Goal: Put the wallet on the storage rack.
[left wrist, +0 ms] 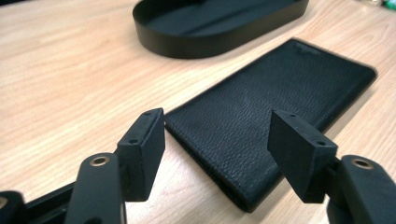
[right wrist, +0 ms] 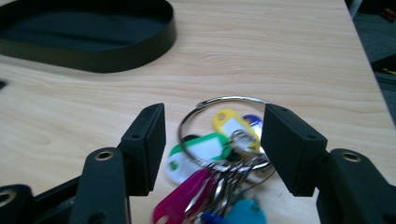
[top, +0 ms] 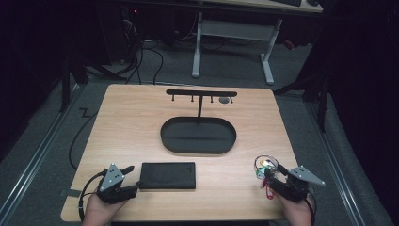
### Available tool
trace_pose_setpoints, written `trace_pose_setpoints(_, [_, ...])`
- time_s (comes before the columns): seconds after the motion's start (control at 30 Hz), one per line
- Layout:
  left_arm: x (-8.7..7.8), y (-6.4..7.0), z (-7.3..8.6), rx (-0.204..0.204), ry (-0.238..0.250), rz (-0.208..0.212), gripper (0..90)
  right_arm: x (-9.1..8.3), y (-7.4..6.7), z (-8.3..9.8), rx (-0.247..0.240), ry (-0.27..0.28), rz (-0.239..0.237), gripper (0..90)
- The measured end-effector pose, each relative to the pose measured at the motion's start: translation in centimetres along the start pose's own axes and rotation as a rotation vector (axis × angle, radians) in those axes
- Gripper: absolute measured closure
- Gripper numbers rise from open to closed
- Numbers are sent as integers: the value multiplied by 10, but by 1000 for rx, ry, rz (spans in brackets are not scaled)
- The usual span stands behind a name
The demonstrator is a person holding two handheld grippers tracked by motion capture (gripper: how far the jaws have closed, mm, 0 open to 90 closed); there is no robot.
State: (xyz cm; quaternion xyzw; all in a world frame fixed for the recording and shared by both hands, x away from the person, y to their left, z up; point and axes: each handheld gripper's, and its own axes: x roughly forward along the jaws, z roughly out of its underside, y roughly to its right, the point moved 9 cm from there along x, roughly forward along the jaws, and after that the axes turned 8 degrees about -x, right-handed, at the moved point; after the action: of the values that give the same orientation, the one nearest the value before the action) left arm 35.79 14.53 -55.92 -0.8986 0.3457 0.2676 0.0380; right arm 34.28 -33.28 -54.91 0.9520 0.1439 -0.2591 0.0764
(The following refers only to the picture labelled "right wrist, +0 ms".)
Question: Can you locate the white desk frame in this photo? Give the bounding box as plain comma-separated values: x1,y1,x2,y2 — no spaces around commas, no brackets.
346,0,364,19

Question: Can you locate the key bunch with coloured tags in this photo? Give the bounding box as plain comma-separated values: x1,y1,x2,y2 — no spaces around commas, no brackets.
152,95,276,224

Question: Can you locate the black key rack with tray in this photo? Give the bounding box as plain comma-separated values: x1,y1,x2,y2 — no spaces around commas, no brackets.
0,0,177,75

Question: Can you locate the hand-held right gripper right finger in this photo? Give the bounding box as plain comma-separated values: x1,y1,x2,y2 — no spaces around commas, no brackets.
261,104,329,198

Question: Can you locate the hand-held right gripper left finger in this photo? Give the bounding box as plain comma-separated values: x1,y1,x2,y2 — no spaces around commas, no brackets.
118,103,166,197

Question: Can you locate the small red object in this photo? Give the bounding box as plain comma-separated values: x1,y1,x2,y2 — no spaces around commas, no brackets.
382,7,396,22

